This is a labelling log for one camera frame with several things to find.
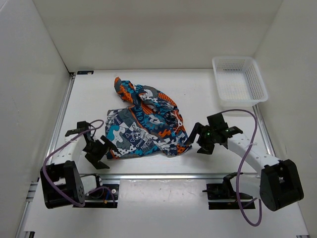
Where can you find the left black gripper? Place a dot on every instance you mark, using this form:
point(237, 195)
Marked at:
point(94, 159)

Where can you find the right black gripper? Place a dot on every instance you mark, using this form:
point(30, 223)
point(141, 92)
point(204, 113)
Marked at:
point(207, 148)

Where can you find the colourful patterned shorts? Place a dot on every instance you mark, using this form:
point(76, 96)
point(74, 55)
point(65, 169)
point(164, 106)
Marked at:
point(151, 123)

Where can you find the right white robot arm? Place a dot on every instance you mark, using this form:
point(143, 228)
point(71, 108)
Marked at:
point(278, 183)

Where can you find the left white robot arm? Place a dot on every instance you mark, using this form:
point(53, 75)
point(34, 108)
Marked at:
point(62, 184)

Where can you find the white plastic basket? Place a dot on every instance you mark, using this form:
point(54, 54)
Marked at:
point(239, 82)

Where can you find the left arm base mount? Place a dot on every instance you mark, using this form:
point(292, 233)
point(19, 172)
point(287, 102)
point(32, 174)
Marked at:
point(104, 196)

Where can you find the aluminium frame rail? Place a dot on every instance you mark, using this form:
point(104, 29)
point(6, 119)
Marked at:
point(162, 176)

